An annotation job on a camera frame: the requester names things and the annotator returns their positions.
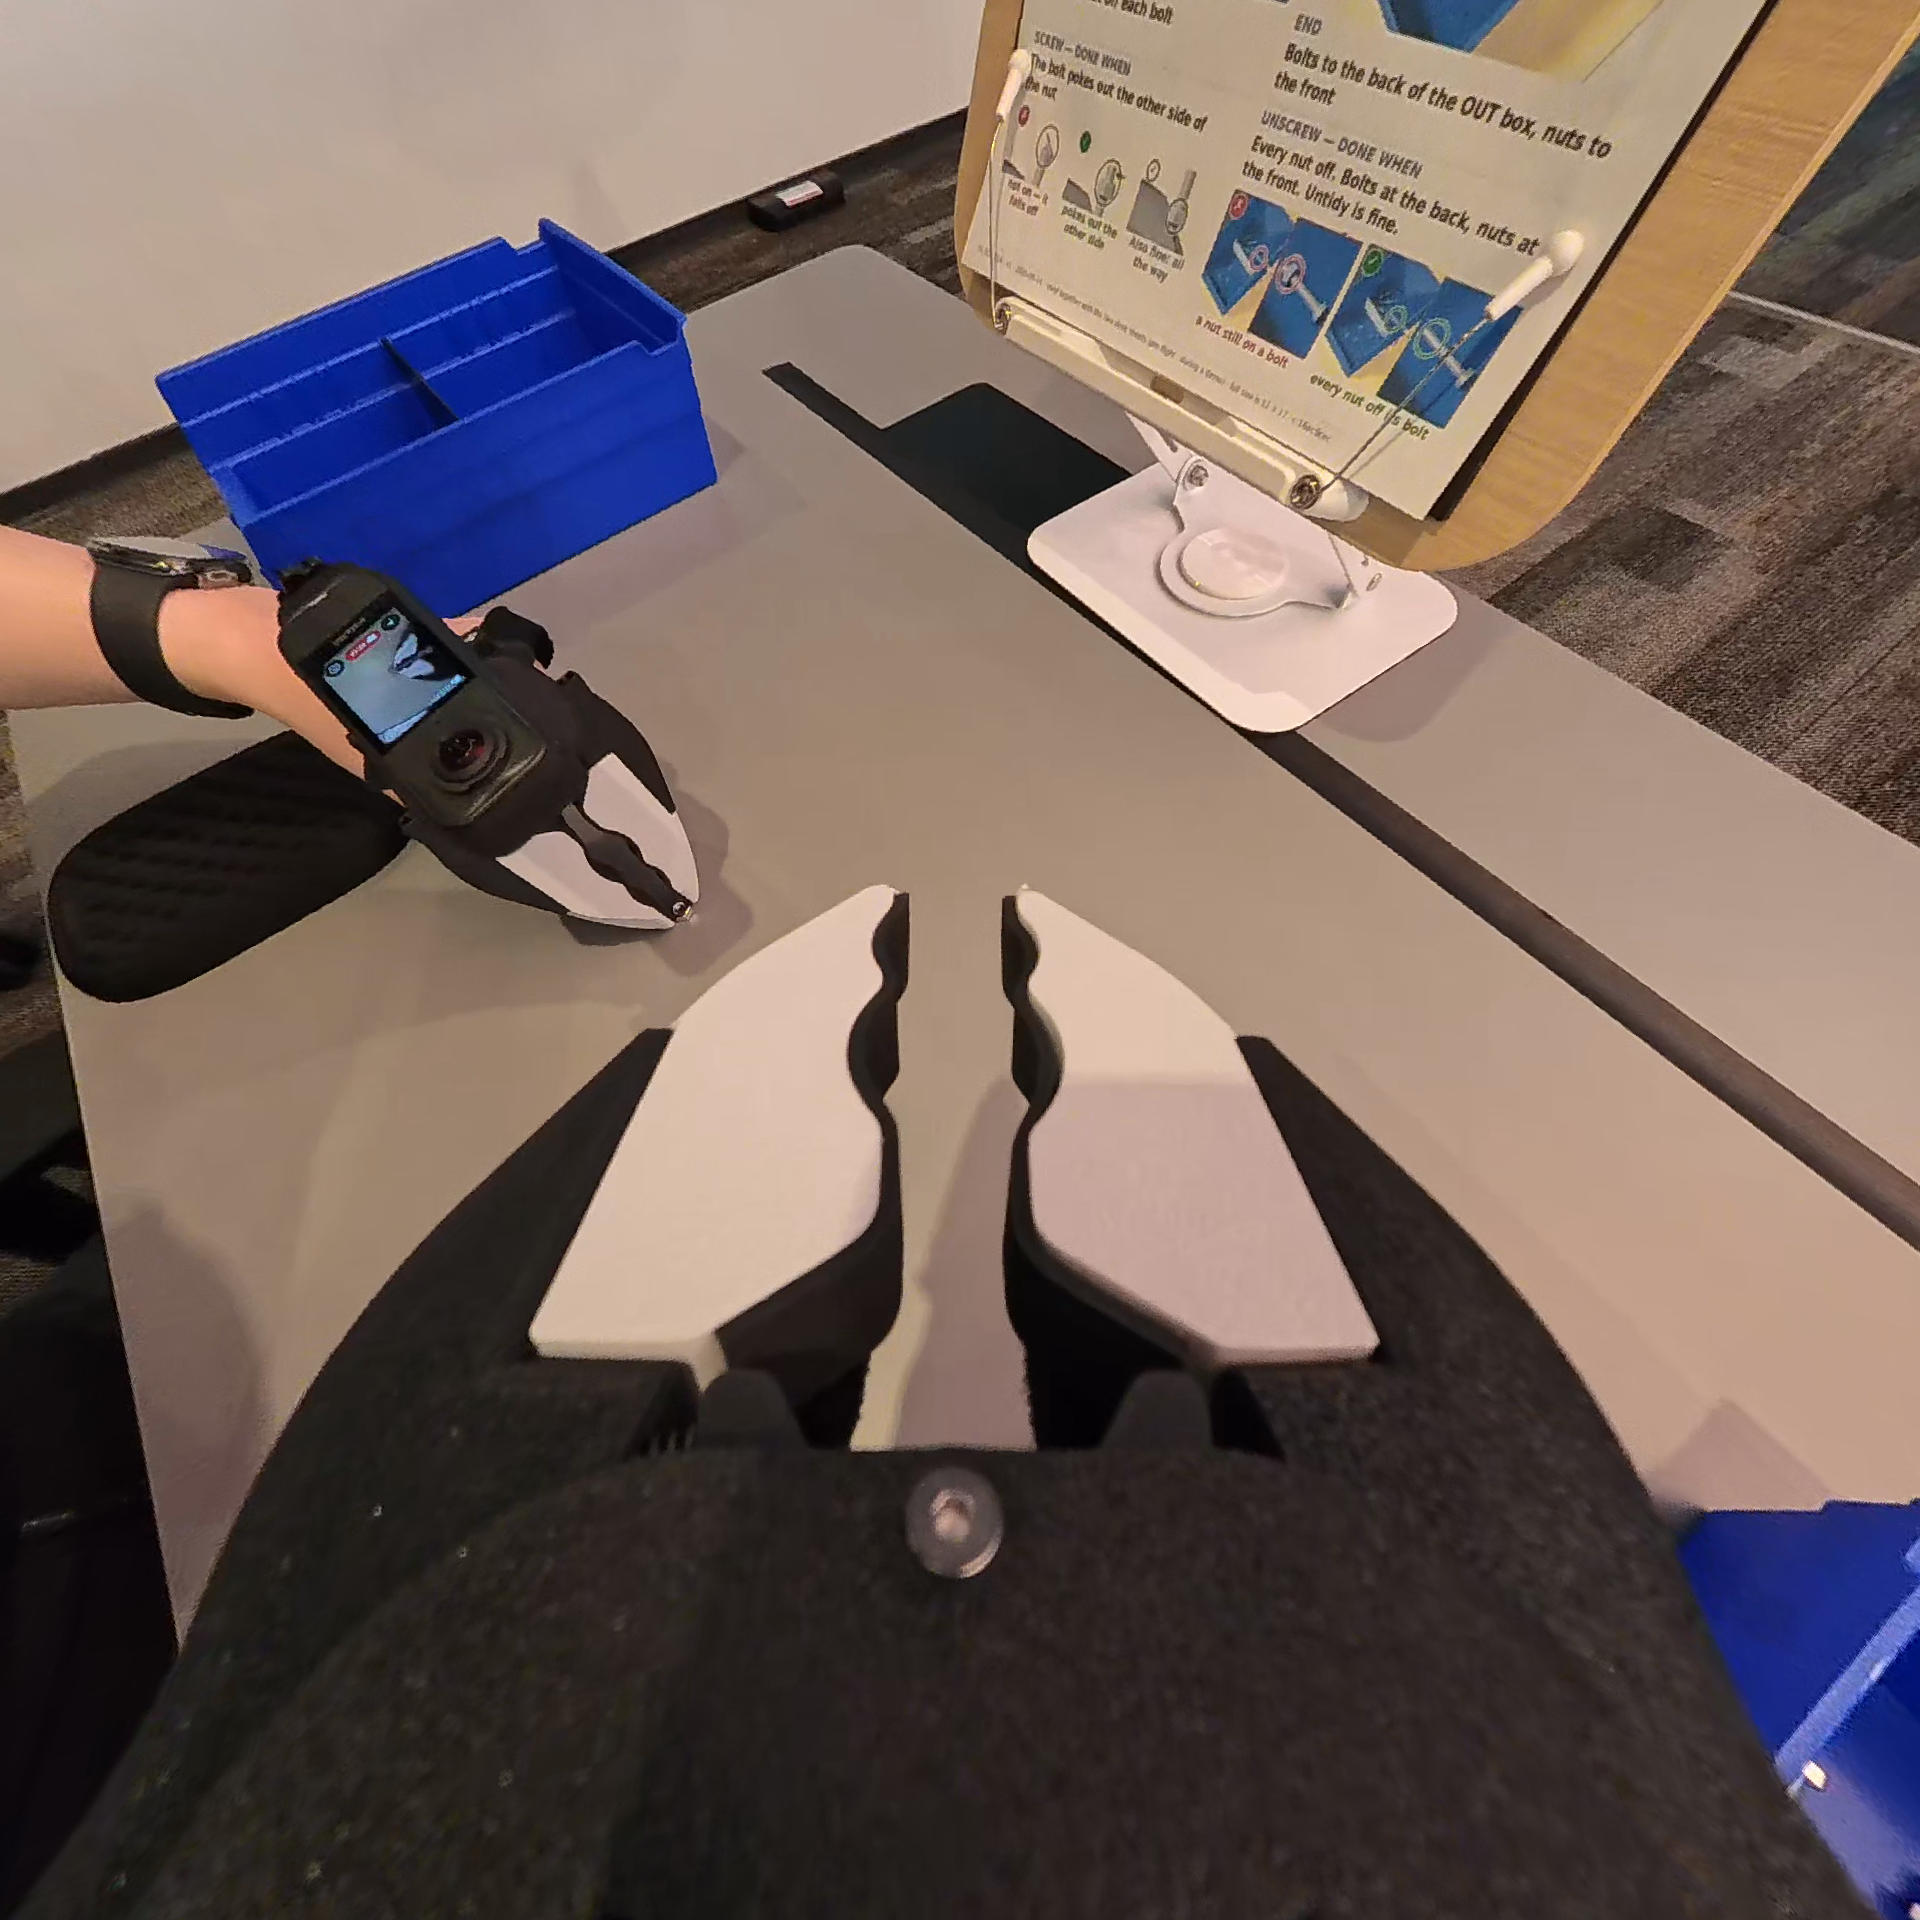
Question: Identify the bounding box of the person's left forearm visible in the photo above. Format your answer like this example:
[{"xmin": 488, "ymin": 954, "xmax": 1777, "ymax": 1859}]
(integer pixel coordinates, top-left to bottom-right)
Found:
[{"xmin": 0, "ymin": 522, "xmax": 169, "ymax": 710}]

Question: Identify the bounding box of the person's left hand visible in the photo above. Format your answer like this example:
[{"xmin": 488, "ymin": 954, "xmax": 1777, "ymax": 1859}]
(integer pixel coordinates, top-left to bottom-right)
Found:
[{"xmin": 222, "ymin": 588, "xmax": 375, "ymax": 780}]

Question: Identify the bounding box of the black wrist watch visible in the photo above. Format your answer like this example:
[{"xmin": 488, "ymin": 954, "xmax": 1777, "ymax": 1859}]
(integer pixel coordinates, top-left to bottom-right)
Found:
[{"xmin": 84, "ymin": 535, "xmax": 262, "ymax": 719}]

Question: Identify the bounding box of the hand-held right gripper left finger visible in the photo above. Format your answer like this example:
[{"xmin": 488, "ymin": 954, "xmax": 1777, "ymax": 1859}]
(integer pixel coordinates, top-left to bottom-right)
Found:
[{"xmin": 528, "ymin": 885, "xmax": 913, "ymax": 1413}]

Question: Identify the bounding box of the wire page holder clip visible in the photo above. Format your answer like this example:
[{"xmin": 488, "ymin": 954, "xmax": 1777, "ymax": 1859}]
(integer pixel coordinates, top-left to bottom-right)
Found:
[
  {"xmin": 988, "ymin": 45, "xmax": 1040, "ymax": 336},
  {"xmin": 1332, "ymin": 229, "xmax": 1586, "ymax": 500}
]

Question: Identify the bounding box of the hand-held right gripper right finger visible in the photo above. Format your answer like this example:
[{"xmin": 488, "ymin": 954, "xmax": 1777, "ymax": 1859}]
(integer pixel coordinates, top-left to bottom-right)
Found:
[{"xmin": 999, "ymin": 885, "xmax": 1384, "ymax": 1413}]

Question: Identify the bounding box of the person's black shirt torso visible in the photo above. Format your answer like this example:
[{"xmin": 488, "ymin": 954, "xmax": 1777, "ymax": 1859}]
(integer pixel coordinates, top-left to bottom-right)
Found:
[{"xmin": 0, "ymin": 1036, "xmax": 185, "ymax": 1920}]

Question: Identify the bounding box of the blue plastic bin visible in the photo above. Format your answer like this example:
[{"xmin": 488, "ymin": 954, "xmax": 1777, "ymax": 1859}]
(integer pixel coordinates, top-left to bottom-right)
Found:
[
  {"xmin": 154, "ymin": 214, "xmax": 720, "ymax": 621},
  {"xmin": 1675, "ymin": 1496, "xmax": 1920, "ymax": 1920}
]

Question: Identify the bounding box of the printed instruction sheet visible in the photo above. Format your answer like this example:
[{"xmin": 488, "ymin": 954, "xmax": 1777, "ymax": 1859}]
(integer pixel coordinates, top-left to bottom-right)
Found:
[{"xmin": 961, "ymin": 0, "xmax": 1782, "ymax": 523}]

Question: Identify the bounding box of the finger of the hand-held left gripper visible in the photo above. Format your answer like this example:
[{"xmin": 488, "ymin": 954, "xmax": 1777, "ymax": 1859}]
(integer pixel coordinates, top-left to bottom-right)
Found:
[
  {"xmin": 491, "ymin": 829, "xmax": 683, "ymax": 933},
  {"xmin": 576, "ymin": 754, "xmax": 703, "ymax": 909}
]

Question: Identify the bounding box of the black mesh elbow pad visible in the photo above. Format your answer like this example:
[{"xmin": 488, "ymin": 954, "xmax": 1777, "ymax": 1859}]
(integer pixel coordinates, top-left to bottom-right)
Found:
[{"xmin": 43, "ymin": 728, "xmax": 412, "ymax": 1005}]

